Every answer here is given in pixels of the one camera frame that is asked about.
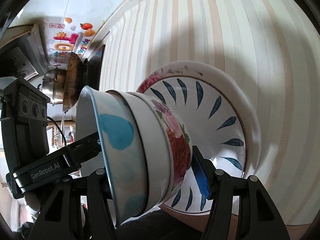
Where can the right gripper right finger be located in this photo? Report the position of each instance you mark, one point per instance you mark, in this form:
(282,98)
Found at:
(220,187)

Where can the white bowl coloured dots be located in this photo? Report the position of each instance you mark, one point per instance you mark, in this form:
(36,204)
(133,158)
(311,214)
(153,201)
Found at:
(109,115)

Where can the black range hood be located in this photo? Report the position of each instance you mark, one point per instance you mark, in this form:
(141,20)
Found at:
(22,52)

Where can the black stove top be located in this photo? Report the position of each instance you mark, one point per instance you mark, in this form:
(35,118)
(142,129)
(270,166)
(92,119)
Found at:
(94,65)

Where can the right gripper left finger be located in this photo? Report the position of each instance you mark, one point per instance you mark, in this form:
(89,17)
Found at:
(98,192)

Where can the plain white bowl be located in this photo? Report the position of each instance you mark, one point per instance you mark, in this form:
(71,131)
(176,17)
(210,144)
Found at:
(155,148)

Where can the steel pot with lid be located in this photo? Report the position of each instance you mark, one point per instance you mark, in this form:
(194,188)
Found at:
(53,84)

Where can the black camera box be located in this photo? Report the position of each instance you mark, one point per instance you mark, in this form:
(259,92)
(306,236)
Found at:
(23,124)

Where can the striped tablecloth with cat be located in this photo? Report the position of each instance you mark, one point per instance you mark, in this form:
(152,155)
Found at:
(269,47)

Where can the colourful wall sticker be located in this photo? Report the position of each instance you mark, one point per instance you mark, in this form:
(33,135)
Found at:
(67,34)

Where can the white bowl red flowers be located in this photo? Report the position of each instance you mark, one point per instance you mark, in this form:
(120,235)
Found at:
(177,137)

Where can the dark frying pan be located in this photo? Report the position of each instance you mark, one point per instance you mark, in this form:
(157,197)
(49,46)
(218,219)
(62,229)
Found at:
(73,81)

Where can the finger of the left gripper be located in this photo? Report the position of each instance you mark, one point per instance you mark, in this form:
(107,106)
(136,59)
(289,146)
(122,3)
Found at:
(83,150)

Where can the white plate pink flowers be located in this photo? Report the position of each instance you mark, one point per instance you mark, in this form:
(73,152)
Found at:
(235,96)

